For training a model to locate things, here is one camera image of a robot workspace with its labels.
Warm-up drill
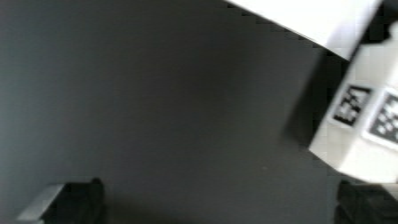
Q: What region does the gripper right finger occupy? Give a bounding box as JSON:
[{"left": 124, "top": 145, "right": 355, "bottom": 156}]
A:
[{"left": 335, "top": 181, "right": 398, "bottom": 224}]

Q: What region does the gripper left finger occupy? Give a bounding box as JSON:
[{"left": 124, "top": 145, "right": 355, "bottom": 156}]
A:
[{"left": 15, "top": 178, "right": 104, "bottom": 224}]

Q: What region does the white leg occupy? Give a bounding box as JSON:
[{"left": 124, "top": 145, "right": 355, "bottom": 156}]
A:
[{"left": 307, "top": 43, "right": 398, "bottom": 185}]

